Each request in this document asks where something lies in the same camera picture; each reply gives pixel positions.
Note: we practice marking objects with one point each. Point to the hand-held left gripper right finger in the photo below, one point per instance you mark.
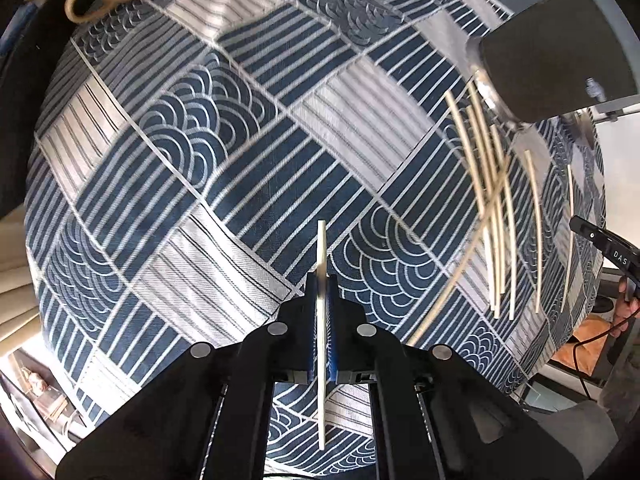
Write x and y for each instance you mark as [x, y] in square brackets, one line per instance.
[333, 342]

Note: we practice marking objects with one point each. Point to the brown wooden board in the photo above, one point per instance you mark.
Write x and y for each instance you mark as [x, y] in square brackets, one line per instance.
[585, 355]

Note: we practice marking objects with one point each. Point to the grey chair seat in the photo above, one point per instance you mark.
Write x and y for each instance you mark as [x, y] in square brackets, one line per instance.
[575, 430]

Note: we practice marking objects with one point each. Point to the blue white patterned tablecloth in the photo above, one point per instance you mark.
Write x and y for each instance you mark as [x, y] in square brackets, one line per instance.
[200, 160]

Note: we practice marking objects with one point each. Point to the pale wooden chopstick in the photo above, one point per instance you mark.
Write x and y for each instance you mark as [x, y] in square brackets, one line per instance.
[322, 250]

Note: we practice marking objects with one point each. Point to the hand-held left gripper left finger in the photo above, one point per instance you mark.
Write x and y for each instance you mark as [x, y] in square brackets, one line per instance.
[312, 342]

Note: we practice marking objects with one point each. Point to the black cylindrical utensil holder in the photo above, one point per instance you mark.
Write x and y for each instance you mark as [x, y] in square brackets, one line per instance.
[540, 50]

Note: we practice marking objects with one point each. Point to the beige ribbed cushion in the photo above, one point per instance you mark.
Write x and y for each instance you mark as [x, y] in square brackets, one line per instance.
[17, 280]

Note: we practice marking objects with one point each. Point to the white metal rod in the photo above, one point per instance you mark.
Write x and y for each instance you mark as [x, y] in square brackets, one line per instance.
[617, 106]

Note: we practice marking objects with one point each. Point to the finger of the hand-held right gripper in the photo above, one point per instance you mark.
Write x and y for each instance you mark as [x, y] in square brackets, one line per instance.
[587, 230]

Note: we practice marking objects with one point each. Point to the pile of wooden chopsticks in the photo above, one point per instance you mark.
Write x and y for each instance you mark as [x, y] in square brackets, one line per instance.
[492, 195]

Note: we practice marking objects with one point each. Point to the person's right hand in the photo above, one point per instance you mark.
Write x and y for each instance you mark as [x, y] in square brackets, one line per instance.
[629, 300]

